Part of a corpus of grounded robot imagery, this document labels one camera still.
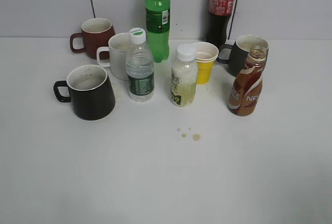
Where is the black mug white interior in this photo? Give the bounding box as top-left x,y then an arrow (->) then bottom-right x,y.
53,64 -> 116,120

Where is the brown coffee bottle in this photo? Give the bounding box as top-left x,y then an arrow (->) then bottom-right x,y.
228,45 -> 267,116

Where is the yellow paper cup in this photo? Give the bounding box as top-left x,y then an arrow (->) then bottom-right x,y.
192,41 -> 219,85

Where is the yellowish juice bottle white cap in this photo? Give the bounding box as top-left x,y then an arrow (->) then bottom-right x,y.
171,44 -> 198,107

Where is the clear water bottle green label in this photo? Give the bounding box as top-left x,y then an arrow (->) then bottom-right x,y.
126,27 -> 155,102

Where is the white ceramic mug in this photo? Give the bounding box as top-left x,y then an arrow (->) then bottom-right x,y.
96,32 -> 129,81

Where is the dark grey ceramic mug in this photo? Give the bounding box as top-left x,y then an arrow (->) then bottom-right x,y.
216,35 -> 269,77

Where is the red-brown ceramic mug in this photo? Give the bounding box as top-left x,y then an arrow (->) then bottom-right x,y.
70,18 -> 115,60

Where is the green soda bottle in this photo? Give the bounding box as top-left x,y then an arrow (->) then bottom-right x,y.
145,0 -> 171,63

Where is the cola bottle red label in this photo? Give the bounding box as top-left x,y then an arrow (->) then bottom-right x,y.
205,0 -> 234,47

